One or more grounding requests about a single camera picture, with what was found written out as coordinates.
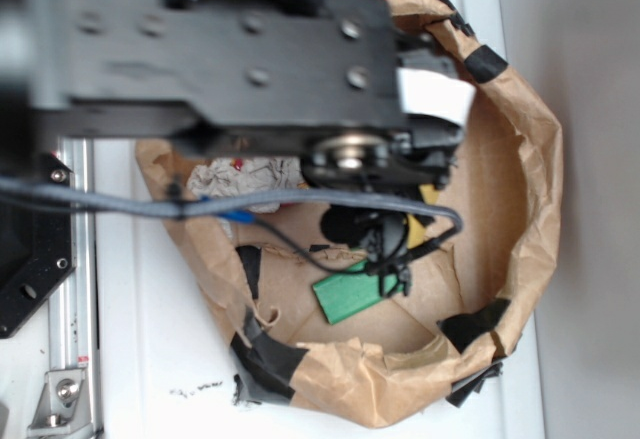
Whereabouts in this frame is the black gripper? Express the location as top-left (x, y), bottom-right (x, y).
top-left (320, 205), bottom-right (410, 295)

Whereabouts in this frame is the green rectangular block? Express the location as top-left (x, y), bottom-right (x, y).
top-left (312, 261), bottom-right (410, 325)

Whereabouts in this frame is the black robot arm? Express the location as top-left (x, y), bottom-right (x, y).
top-left (1, 0), bottom-right (475, 296)

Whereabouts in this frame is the yellow sponge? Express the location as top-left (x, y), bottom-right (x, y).
top-left (407, 185), bottom-right (439, 249)

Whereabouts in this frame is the brown paper bag bin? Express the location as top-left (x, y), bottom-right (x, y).
top-left (165, 0), bottom-right (563, 428)

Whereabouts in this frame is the white tray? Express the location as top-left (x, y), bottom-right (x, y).
top-left (88, 0), bottom-right (547, 439)

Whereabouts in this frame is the thin black cable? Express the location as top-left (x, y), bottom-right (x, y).
top-left (249, 218), bottom-right (459, 276)

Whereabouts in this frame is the red yellow green rope toy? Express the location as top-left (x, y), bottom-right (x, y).
top-left (230, 158), bottom-right (244, 171)

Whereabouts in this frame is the grey sleeved cable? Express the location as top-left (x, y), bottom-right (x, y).
top-left (0, 177), bottom-right (464, 233)

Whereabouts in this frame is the aluminium extrusion rail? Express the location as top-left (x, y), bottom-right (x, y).
top-left (47, 137), bottom-right (101, 439)

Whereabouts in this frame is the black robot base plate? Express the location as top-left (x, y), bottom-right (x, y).
top-left (0, 151), bottom-right (78, 340)

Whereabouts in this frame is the metal corner bracket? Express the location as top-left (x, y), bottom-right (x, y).
top-left (27, 368), bottom-right (92, 438)

